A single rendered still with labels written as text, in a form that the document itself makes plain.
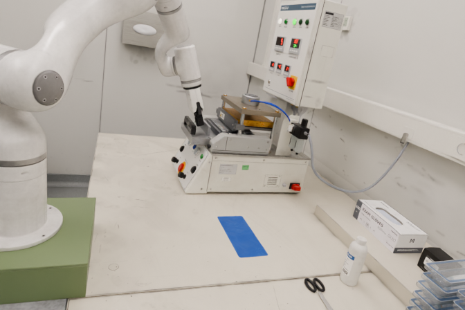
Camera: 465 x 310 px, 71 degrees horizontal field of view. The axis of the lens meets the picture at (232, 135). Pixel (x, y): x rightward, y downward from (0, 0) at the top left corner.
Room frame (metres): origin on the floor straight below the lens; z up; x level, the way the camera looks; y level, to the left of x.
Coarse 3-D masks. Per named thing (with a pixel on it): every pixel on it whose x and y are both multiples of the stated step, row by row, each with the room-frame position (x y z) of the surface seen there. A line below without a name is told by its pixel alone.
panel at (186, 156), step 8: (184, 144) 1.48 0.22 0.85; (184, 152) 1.42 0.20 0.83; (192, 152) 1.35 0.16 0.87; (208, 152) 1.23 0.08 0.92; (184, 160) 1.37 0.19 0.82; (192, 160) 1.30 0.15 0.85; (200, 160) 1.25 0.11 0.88; (176, 168) 1.38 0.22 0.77; (184, 168) 1.32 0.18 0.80; (192, 176) 1.21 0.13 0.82; (184, 184) 1.23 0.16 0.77
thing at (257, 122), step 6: (228, 108) 1.50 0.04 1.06; (234, 114) 1.39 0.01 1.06; (240, 114) 1.41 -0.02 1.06; (246, 114) 1.42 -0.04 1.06; (246, 120) 1.33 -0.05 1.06; (252, 120) 1.34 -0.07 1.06; (258, 120) 1.36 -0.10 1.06; (264, 120) 1.38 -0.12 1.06; (270, 120) 1.40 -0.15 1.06; (246, 126) 1.33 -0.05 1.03; (252, 126) 1.34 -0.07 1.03; (258, 126) 1.35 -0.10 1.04; (264, 126) 1.36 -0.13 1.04; (270, 126) 1.37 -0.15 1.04
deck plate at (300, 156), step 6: (258, 132) 1.66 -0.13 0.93; (240, 156) 1.25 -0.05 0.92; (246, 156) 1.26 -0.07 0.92; (252, 156) 1.27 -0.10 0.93; (258, 156) 1.28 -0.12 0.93; (264, 156) 1.29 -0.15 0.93; (270, 156) 1.30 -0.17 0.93; (276, 156) 1.32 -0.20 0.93; (282, 156) 1.33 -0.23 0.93; (288, 156) 1.35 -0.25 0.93; (294, 156) 1.36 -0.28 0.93; (300, 156) 1.38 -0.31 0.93; (306, 156) 1.39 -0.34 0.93
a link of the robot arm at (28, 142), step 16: (0, 48) 0.65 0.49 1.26; (16, 48) 0.67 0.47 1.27; (0, 112) 0.66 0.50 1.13; (16, 112) 0.69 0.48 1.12; (0, 128) 0.64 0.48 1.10; (16, 128) 0.65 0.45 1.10; (32, 128) 0.68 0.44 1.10; (0, 144) 0.62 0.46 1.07; (16, 144) 0.63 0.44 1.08; (32, 144) 0.65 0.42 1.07; (0, 160) 0.62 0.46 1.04; (16, 160) 0.63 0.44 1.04; (32, 160) 0.65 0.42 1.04
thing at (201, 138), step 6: (204, 120) 1.38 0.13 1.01; (186, 126) 1.38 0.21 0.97; (204, 126) 1.35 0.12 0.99; (186, 132) 1.34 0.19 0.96; (198, 132) 1.32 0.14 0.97; (204, 132) 1.34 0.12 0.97; (210, 132) 1.35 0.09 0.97; (192, 138) 1.24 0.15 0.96; (198, 138) 1.25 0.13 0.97; (204, 138) 1.26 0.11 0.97; (210, 138) 1.27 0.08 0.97; (192, 144) 1.24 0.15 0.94; (198, 144) 1.25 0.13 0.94; (204, 144) 1.26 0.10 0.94
